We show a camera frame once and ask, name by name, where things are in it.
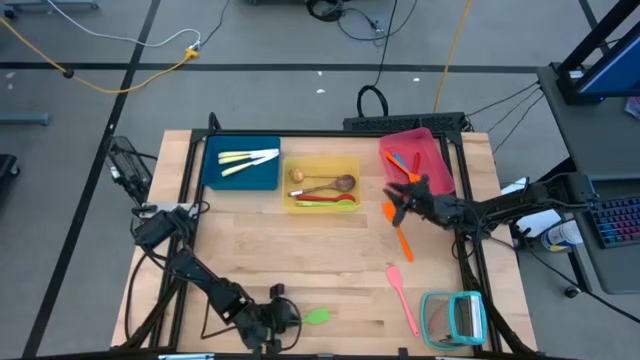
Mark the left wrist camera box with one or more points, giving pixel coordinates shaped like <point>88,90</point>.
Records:
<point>257,318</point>

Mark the pink silicone spatula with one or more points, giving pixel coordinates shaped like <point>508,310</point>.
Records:
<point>394,277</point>

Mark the grey keyboard desk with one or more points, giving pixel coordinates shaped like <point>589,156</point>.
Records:
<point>620,270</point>

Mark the orange angled-head spatula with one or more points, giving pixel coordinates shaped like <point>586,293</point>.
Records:
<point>406,246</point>

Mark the teal metal box grater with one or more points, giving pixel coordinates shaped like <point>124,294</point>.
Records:
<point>470,320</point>

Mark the white paper sheet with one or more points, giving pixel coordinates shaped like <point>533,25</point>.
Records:
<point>545,222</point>

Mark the backlit keyboard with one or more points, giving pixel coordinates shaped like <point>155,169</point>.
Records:
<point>617,220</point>

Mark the orange rounded-head spatula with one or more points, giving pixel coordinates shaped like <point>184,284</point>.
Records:
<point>412,176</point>

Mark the black mesh power supply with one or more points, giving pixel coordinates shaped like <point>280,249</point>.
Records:
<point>127,165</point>

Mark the pink translucent plastic bin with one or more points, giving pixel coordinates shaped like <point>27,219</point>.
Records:
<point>430,150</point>

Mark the green silicone spoon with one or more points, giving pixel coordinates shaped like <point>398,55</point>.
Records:
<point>325,204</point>

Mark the black monitor stand beam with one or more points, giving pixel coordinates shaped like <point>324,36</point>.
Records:
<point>597,37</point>

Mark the black aluminium rig frame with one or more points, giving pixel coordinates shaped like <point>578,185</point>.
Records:
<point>325,134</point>

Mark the white labelled bottle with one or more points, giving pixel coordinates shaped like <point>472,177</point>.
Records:
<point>562,235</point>

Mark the red silicone spoon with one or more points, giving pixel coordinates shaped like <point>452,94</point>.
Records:
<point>325,198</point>

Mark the black wheeled object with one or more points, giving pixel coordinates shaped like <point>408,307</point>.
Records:
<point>7,167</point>

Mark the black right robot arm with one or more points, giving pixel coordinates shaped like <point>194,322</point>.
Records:
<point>510,207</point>

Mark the yellow translucent plastic bin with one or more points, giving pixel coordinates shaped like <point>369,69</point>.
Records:
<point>320,162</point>

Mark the blue silicone spatula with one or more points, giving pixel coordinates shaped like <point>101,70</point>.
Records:
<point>401,161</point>

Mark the grey furniture base bar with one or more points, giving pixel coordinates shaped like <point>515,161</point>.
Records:
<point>50,5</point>
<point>25,118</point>

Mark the green silicone spatula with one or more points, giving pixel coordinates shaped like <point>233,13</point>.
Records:
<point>317,316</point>

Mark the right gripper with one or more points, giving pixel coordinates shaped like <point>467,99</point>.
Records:
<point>432,215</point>

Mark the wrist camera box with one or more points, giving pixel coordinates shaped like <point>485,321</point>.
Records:
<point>257,318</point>
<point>430,209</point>

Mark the computer monitor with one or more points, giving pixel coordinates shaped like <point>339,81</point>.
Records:
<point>615,72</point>

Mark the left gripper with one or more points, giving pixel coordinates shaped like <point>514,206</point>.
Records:
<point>272,332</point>

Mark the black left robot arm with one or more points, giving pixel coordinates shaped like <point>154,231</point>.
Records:
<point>210,287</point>

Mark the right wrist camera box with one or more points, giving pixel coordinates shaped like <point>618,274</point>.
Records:
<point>430,209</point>

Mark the blue plastic bin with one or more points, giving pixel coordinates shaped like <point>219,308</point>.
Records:
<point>240,180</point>

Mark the small light wooden spoon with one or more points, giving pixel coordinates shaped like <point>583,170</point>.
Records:
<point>296,175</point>

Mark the large dark wooden spoon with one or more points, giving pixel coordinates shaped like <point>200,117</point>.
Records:
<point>345,183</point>

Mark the black power strip box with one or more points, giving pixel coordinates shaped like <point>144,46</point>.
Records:
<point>400,122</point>

